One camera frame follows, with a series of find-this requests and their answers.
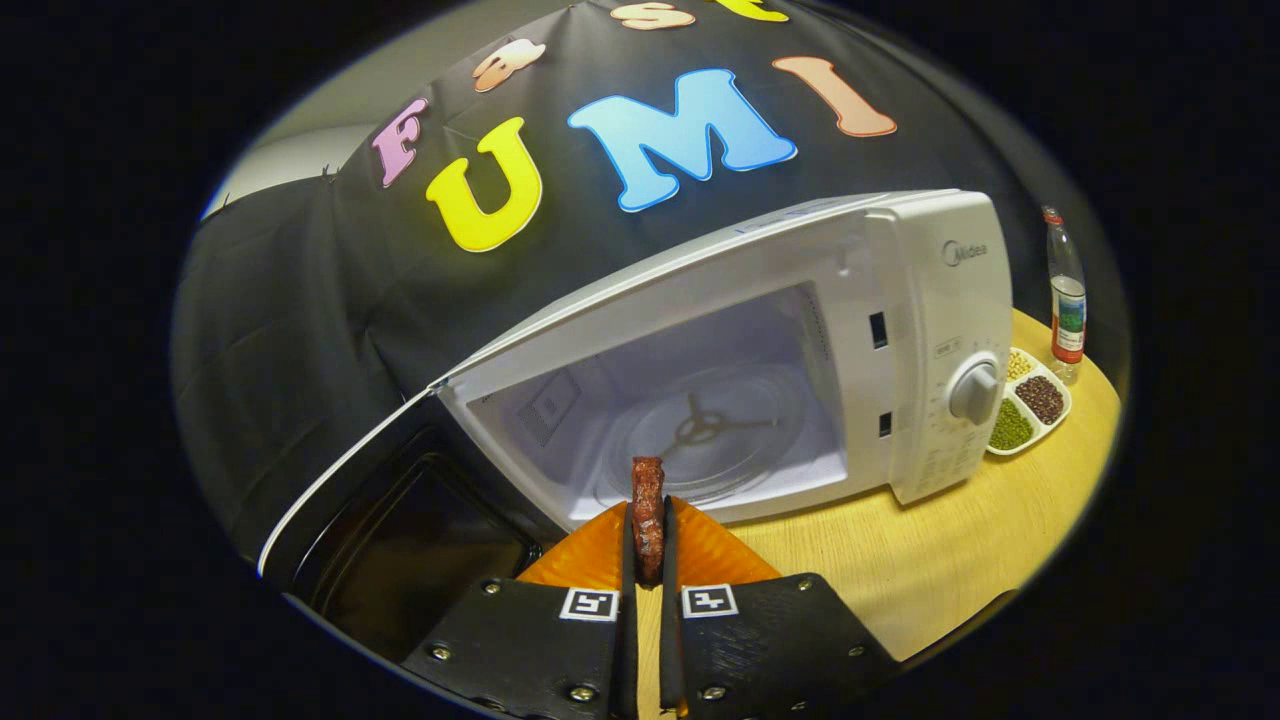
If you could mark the white toaster oven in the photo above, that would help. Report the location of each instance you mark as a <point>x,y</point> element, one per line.
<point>930,300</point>

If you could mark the red-brown meat piece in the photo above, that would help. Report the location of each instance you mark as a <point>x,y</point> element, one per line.
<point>648,510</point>

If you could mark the white divided dish of beans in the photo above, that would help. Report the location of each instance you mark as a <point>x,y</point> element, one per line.
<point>1012,428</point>

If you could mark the glass turntable plate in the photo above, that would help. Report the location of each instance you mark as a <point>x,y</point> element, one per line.
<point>765,440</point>

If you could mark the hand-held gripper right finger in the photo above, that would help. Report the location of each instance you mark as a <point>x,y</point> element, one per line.
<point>668,560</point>

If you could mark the clear bottle with red label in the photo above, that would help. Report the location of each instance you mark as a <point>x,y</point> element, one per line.
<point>1068,320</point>

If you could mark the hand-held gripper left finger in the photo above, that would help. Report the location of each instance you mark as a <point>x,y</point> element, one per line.
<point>629,570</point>

